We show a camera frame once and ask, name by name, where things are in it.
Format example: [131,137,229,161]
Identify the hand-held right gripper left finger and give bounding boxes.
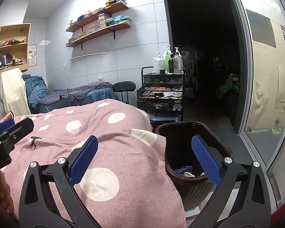
[18,135,99,228]

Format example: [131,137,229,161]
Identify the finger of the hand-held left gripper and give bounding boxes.
[0,118,16,139]
[0,117,35,154]

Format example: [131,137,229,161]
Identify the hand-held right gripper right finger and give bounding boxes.
[188,134,272,228]

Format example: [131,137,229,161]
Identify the purple plastic bag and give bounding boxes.
[173,166,193,175]

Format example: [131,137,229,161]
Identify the dark plastic trash bin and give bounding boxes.
[155,121,234,211]

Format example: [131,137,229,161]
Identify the person's left hand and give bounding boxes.
[0,170,15,215]

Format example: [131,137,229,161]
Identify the red chips can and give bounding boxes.
[1,111,15,123]

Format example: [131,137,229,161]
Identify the cream cloth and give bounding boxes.
[0,68,32,116]

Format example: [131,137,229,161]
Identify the blue cloth pile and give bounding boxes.
[22,74,49,114]

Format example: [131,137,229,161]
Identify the wooden cubby shelf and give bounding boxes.
[0,23,31,81]

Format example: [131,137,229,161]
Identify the blue skirted massage bed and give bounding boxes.
[28,82,117,114]

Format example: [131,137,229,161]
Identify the grey blanket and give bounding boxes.
[39,82,114,105]

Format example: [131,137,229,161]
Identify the potted plant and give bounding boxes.
[216,73,240,100]

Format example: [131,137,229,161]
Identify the black mesh cart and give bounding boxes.
[136,66,186,124]

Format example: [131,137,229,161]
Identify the black chair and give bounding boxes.
[113,81,136,105]

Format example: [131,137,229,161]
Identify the glass door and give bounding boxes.
[230,0,285,195]

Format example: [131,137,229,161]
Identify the row of small boxes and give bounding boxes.
[70,0,127,26]

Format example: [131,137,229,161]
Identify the wall poster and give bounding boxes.
[27,45,38,67]

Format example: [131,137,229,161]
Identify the black door frame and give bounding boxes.
[162,0,250,133]

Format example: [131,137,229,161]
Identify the wall shelves with boxes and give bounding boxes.
[68,12,131,44]

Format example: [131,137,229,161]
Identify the wooden wall shelf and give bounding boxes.
[66,3,129,32]
[65,21,132,50]

